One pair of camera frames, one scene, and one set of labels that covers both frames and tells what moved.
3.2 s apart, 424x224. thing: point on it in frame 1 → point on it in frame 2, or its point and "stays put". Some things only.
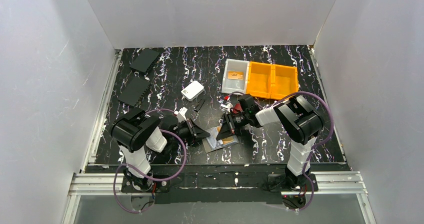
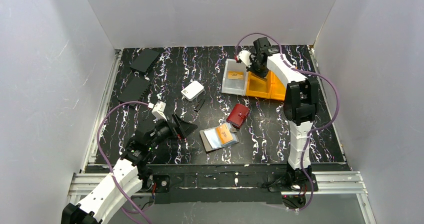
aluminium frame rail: x=94 y=184 stays put
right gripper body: x=228 y=124 → x=260 y=69
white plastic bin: x=235 y=76 stays put
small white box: x=180 y=115 → x=158 y=110
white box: x=192 y=90 stays put
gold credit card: x=235 y=74 stays put
